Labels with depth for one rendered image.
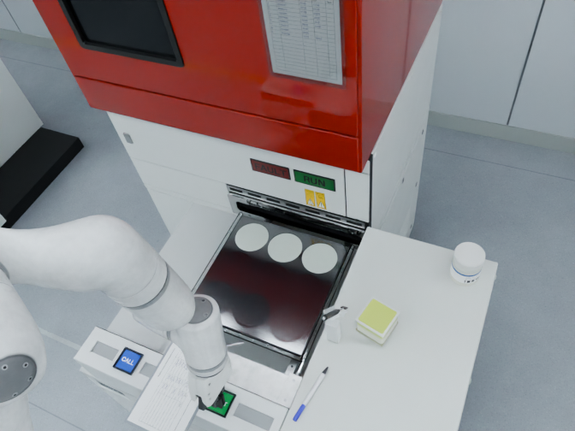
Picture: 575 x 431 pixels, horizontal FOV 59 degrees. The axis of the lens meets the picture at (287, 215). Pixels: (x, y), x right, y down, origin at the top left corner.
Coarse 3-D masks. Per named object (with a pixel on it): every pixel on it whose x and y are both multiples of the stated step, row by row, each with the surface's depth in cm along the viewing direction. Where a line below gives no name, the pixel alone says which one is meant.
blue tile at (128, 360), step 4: (124, 352) 126; (128, 352) 125; (132, 352) 125; (124, 356) 125; (128, 356) 125; (132, 356) 125; (136, 356) 125; (120, 360) 125; (124, 360) 124; (128, 360) 124; (132, 360) 124; (136, 360) 124; (116, 364) 124; (120, 364) 124; (124, 364) 124; (128, 364) 124; (132, 364) 123; (120, 368) 123; (124, 368) 123; (128, 368) 123; (132, 368) 123
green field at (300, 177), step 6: (300, 174) 135; (306, 174) 134; (300, 180) 137; (306, 180) 136; (312, 180) 135; (318, 180) 134; (324, 180) 133; (330, 180) 132; (318, 186) 136; (324, 186) 135; (330, 186) 133
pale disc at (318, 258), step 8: (312, 248) 146; (320, 248) 145; (328, 248) 145; (304, 256) 144; (312, 256) 144; (320, 256) 144; (328, 256) 143; (336, 256) 143; (304, 264) 143; (312, 264) 142; (320, 264) 142; (328, 264) 142; (312, 272) 141; (320, 272) 140
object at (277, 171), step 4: (252, 164) 140; (256, 164) 140; (260, 164) 139; (264, 164) 138; (268, 164) 137; (256, 168) 141; (260, 168) 140; (264, 168) 140; (268, 168) 139; (272, 168) 138; (276, 168) 137; (280, 168) 137; (284, 168) 136; (264, 172) 141; (268, 172) 140; (272, 172) 139; (276, 172) 138; (280, 172) 138; (284, 172) 137; (280, 176) 139; (284, 176) 139; (288, 176) 138
